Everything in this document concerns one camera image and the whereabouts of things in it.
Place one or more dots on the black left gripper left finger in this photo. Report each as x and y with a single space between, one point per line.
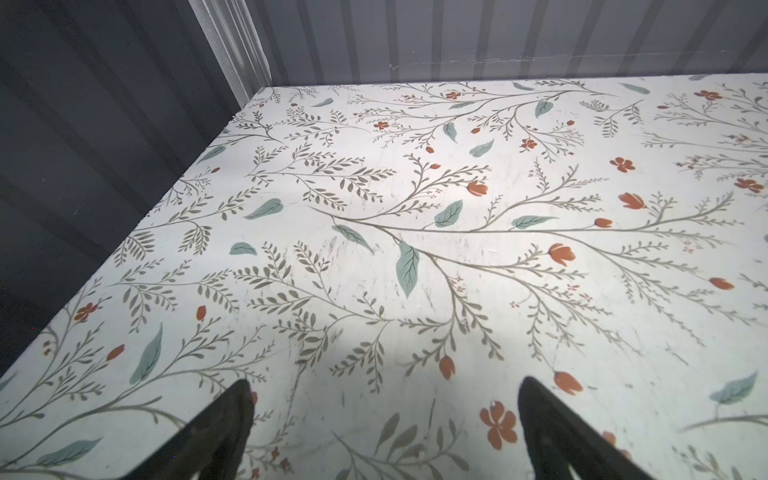
211 446

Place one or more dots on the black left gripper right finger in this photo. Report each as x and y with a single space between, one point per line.
560 443

